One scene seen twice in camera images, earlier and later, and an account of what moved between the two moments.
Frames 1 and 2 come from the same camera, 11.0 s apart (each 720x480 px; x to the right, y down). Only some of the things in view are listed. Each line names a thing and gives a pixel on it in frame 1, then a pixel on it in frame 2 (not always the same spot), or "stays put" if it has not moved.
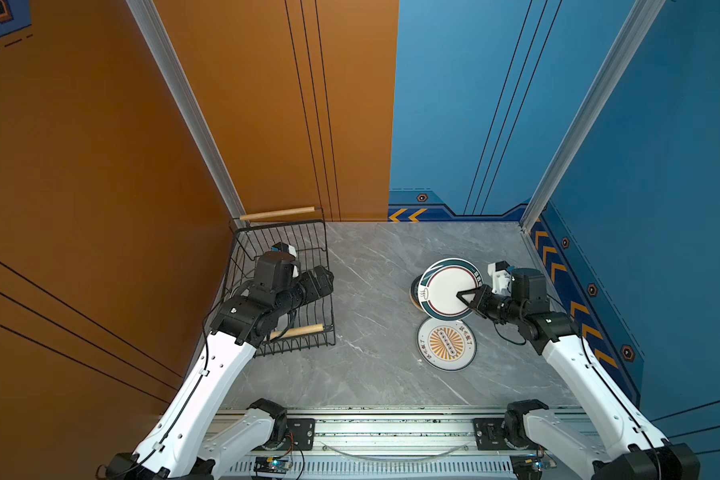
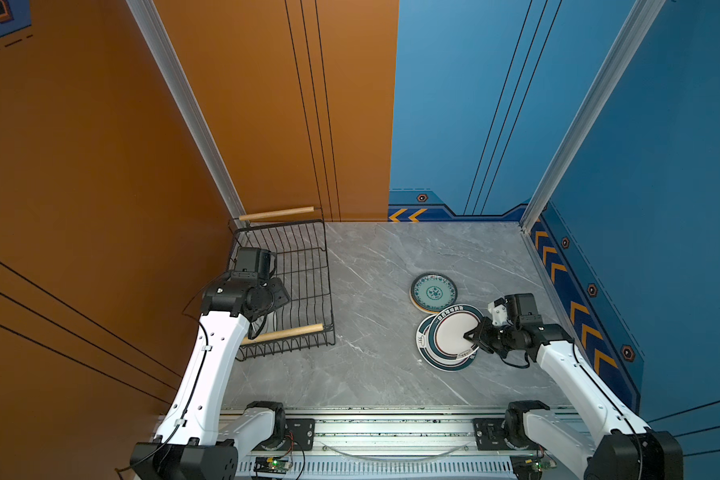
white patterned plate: [440, 284] -> [427, 353]
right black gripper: [481, 294] -> [480, 336]
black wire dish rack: [309, 326] stays put
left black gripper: [313, 291] -> [281, 295]
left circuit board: [265, 465] stays put
